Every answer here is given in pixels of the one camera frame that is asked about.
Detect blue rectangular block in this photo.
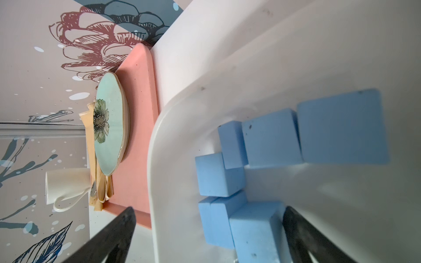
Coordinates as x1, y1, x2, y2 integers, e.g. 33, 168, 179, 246
297, 89, 390, 164

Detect pink plastic tray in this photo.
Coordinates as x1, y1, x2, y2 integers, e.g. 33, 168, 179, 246
104, 44, 159, 229

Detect green floral plate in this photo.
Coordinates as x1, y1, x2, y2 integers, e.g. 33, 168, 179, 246
93, 72, 130, 176

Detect thin blue block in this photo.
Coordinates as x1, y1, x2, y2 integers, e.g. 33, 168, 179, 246
242, 108, 303, 169

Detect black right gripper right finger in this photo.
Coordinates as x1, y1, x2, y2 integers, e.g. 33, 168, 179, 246
282, 206, 355, 263

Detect white ceramic mug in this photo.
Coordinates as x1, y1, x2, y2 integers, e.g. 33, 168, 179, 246
45, 168, 92, 213

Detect blue cube block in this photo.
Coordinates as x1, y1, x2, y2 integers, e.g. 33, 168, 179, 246
195, 152, 246, 197
198, 190, 247, 249
229, 202, 292, 263
218, 121, 248, 169

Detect white rectangular plastic bin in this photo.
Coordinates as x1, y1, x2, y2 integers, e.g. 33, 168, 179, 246
148, 1, 421, 263

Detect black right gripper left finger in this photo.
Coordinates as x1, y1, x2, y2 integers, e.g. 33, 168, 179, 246
65, 207, 136, 263

